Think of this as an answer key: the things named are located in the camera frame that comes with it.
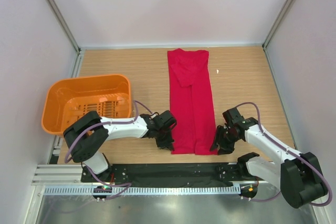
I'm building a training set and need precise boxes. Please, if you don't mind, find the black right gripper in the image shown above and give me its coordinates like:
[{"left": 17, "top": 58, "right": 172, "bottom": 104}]
[{"left": 209, "top": 125, "right": 240, "bottom": 155}]

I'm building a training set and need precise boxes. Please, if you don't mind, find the red t shirt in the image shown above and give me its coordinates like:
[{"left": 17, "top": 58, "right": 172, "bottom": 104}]
[{"left": 167, "top": 49, "right": 217, "bottom": 155}]

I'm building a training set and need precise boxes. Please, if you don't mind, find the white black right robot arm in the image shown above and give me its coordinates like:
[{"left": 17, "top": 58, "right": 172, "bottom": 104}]
[{"left": 211, "top": 107, "right": 332, "bottom": 208}]

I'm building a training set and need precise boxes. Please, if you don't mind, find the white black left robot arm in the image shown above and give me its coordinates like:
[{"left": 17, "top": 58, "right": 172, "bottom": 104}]
[{"left": 63, "top": 110, "right": 177, "bottom": 182}]

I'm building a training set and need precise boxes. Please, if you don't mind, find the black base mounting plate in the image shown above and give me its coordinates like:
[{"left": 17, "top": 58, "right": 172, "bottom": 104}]
[{"left": 80, "top": 161, "right": 263, "bottom": 188}]

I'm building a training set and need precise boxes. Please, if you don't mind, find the orange plastic basket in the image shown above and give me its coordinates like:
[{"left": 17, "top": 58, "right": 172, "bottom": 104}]
[{"left": 41, "top": 74, "right": 133, "bottom": 137}]

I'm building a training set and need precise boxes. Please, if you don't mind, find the white slotted cable duct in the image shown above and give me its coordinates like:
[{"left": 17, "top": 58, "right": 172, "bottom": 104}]
[{"left": 44, "top": 184, "right": 240, "bottom": 196}]

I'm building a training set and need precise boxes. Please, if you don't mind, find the aluminium frame rail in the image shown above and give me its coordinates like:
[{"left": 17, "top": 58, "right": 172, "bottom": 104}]
[{"left": 31, "top": 163, "right": 85, "bottom": 186}]

